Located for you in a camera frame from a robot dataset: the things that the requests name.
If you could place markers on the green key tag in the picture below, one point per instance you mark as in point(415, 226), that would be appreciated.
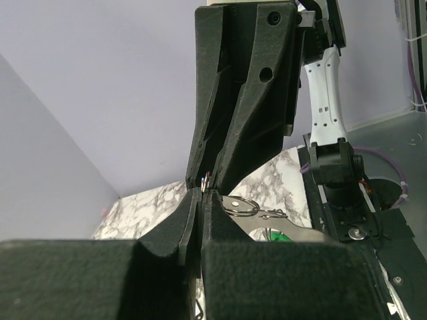
point(276, 236)

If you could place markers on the small split keyring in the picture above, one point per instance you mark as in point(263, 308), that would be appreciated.
point(205, 181)

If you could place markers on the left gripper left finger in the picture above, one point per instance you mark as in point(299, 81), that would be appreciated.
point(152, 277)

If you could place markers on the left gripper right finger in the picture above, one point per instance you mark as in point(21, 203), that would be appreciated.
point(246, 279)

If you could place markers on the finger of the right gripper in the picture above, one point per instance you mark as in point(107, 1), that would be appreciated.
point(267, 99)
point(224, 36)

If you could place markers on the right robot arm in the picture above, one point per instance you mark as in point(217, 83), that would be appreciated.
point(323, 38)

